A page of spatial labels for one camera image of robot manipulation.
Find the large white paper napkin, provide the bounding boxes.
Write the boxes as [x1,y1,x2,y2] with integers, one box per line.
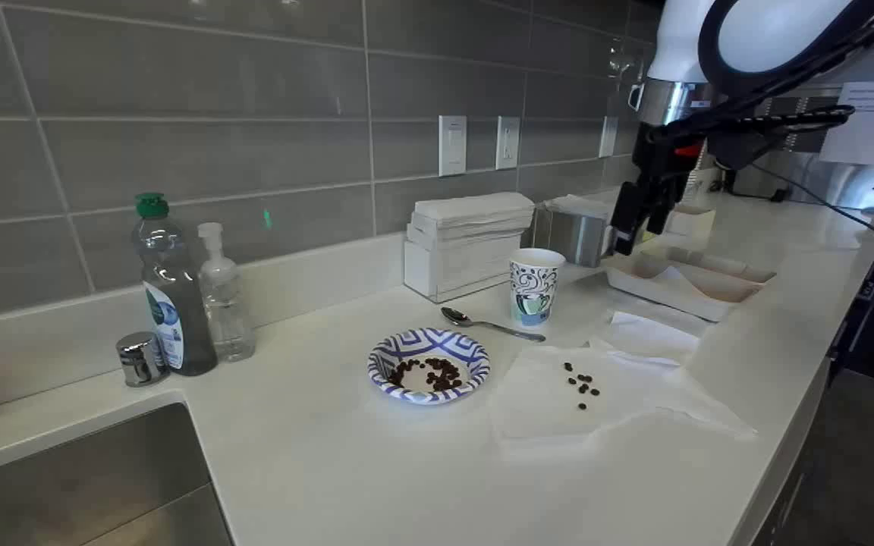
[491,342,763,449]

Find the white napkin stack dispenser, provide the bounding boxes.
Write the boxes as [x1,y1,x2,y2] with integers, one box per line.
[402,191,536,302]

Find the beige plastic tray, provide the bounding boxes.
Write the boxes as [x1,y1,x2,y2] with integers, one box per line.
[602,237,780,326]

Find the stainless steel sink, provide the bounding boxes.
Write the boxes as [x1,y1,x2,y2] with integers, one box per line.
[0,399,238,546]

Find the patterned paper cup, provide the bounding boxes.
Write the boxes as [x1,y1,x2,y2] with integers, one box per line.
[507,245,568,334]

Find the green cap dish soap bottle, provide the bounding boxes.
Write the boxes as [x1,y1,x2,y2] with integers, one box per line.
[130,191,219,378]

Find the coffee bean pile on plate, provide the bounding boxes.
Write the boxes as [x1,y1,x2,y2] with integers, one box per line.
[385,356,463,396]

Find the white wall outlet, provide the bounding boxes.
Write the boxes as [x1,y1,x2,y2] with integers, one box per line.
[436,113,469,178]
[491,113,523,170]
[598,116,622,161]

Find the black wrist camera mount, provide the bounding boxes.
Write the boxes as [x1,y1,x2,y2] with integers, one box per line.
[707,104,855,172]

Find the small white container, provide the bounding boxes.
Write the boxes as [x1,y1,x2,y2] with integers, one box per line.
[664,200,718,255]

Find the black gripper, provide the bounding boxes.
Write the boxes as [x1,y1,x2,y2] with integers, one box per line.
[606,117,709,257]

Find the black cable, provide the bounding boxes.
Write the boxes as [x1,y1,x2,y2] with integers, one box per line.
[751,161,874,245]

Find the blue patterned paper plate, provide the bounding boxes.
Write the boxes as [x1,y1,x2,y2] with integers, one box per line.
[365,323,495,408]

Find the white folded napkin pile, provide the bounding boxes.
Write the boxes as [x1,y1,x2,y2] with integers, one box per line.
[544,191,616,219]

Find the clear pump soap bottle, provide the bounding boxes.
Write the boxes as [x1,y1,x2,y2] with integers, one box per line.
[193,219,258,365]

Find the small folded white napkin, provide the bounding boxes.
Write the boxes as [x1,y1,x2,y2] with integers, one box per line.
[598,309,705,365]

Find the metal spoon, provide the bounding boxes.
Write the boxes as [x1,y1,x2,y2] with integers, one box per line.
[439,302,550,344]

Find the scattered loose coffee beans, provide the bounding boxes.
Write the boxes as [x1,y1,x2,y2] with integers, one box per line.
[557,358,605,412]

